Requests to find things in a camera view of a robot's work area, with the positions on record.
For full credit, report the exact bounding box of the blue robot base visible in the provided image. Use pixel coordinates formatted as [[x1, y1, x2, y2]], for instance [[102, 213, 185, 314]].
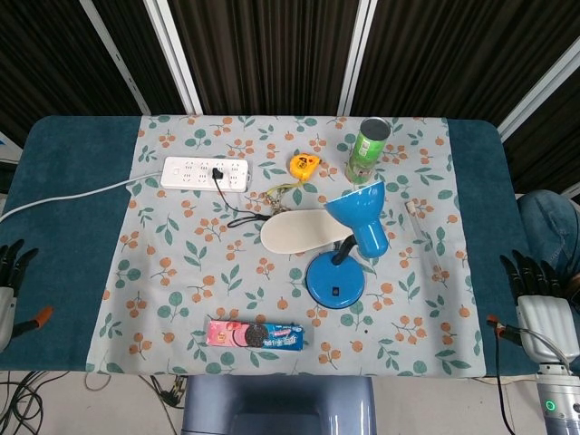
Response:
[[180, 374, 378, 435]]

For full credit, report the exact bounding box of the white power strip cable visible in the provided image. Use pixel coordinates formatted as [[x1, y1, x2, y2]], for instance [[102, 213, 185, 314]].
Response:
[[0, 174, 164, 224]]

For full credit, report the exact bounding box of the teal table cover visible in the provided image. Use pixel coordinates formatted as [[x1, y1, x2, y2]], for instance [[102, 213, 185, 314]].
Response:
[[0, 114, 540, 377]]

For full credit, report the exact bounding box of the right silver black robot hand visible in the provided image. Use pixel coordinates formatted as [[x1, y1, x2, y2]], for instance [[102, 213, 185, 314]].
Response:
[[487, 249, 575, 364]]

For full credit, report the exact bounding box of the green snack can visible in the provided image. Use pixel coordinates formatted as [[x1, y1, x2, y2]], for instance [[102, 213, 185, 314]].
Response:
[[344, 117, 392, 185]]

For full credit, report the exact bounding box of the yellow tape measure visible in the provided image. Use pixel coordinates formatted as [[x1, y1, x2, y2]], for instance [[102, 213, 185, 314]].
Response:
[[289, 153, 322, 183]]

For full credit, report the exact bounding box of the person leg in jeans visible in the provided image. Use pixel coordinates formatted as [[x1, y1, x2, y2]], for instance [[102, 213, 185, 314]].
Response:
[[516, 189, 580, 291]]

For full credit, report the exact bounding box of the black power plug and cable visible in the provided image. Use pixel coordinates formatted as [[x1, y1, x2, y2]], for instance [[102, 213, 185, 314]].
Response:
[[211, 167, 271, 229]]

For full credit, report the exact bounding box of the white shoe insole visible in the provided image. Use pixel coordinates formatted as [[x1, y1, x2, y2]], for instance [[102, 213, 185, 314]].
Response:
[[259, 208, 354, 256]]

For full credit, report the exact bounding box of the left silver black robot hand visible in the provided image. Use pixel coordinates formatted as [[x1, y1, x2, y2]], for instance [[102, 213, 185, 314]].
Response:
[[0, 238, 54, 353]]

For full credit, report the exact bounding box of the pink blue cookie package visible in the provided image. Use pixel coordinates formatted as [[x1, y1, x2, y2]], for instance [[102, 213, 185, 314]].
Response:
[[206, 319, 305, 353]]

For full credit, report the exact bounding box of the clear glass test tube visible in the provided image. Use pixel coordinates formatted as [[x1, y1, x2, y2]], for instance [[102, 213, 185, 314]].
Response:
[[404, 200, 439, 273]]

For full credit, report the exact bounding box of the floral tablecloth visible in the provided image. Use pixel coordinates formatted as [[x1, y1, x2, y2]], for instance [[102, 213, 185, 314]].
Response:
[[84, 114, 488, 378]]

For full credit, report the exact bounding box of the black floor cable bundle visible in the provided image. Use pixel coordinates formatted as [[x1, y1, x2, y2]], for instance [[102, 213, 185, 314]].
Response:
[[0, 371, 69, 435]]

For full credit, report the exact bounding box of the silver aluminium frame post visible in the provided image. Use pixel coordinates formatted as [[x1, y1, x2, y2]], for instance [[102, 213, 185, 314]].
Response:
[[80, 0, 153, 115], [496, 43, 580, 141], [337, 0, 378, 115], [143, 0, 204, 115]]

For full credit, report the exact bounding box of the black plug on floor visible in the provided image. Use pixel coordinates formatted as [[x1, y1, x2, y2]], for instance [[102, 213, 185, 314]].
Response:
[[140, 374, 187, 409]]

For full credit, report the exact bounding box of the blue desk lamp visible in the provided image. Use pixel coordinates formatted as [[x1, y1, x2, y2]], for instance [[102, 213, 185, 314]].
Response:
[[304, 179, 391, 310]]

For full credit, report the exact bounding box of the white power strip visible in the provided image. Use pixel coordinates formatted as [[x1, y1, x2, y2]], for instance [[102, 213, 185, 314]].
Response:
[[159, 156, 251, 193]]

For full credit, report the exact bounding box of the yellow green key strap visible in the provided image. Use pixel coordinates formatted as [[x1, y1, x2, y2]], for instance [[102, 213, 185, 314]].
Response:
[[265, 180, 303, 214]]

